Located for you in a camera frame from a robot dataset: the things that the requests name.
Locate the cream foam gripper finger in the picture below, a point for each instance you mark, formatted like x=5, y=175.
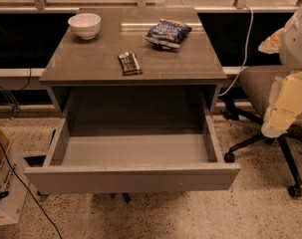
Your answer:
x=272, y=43
x=285, y=104

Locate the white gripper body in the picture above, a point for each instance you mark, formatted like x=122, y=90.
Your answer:
x=296, y=44

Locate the black rxbar chocolate bar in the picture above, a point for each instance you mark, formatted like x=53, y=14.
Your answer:
x=130, y=65

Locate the open grey top drawer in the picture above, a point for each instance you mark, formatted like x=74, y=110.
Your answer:
x=134, y=139

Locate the grey drawer cabinet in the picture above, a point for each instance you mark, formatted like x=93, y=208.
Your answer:
x=95, y=62

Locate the grey office chair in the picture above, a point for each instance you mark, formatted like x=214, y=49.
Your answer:
x=256, y=83

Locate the blue chip bag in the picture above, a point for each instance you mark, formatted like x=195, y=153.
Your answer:
x=168, y=33

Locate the white ceramic bowl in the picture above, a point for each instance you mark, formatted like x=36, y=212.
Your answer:
x=85, y=25

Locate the white cardboard box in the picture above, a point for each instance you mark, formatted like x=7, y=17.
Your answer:
x=12, y=191

